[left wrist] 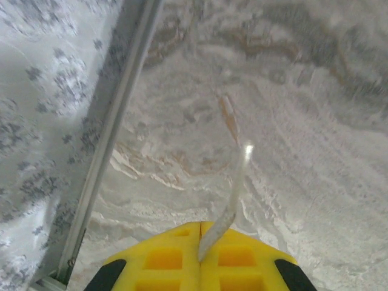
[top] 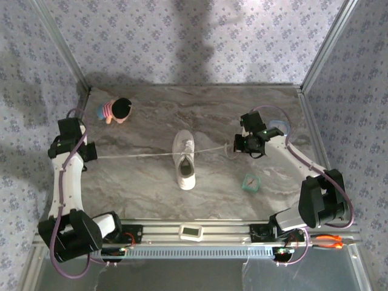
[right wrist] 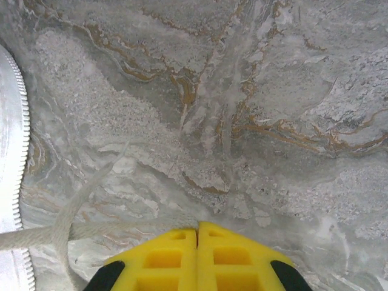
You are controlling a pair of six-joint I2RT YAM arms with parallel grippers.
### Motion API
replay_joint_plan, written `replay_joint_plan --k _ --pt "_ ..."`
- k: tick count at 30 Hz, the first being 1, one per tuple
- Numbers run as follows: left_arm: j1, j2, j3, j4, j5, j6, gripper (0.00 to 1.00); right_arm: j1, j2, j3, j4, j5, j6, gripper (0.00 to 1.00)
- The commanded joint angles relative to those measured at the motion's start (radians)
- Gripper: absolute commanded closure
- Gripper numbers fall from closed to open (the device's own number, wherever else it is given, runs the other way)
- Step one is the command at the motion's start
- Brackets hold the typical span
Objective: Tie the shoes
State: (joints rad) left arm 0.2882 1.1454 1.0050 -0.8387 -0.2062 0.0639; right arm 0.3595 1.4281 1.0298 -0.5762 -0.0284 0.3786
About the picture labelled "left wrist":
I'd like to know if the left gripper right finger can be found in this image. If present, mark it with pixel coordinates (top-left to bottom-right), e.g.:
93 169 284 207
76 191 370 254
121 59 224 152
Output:
199 220 316 291

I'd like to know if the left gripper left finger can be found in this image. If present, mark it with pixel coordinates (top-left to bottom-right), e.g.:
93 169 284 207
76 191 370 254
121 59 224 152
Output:
86 221 201 291

